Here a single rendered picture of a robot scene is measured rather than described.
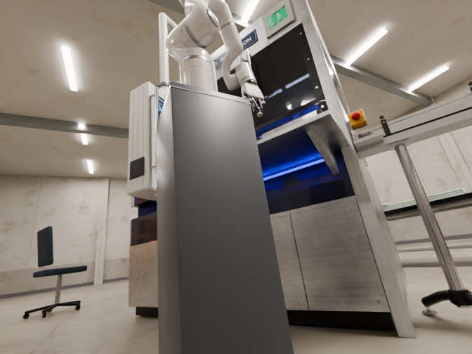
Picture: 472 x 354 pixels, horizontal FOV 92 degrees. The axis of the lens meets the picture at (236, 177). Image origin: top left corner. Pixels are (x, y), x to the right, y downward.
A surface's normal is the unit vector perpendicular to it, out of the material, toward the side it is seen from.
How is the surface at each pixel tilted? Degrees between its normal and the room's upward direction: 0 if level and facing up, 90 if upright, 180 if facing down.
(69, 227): 90
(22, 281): 90
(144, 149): 90
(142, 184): 90
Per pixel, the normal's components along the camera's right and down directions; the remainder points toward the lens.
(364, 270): -0.58, -0.19
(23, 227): 0.45, -0.34
